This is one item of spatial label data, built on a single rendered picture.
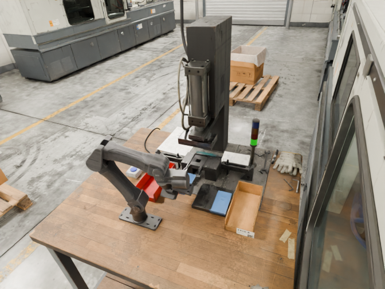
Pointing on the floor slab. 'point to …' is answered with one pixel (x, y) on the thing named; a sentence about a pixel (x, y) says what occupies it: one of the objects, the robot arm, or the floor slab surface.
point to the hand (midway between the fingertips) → (176, 191)
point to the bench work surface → (171, 236)
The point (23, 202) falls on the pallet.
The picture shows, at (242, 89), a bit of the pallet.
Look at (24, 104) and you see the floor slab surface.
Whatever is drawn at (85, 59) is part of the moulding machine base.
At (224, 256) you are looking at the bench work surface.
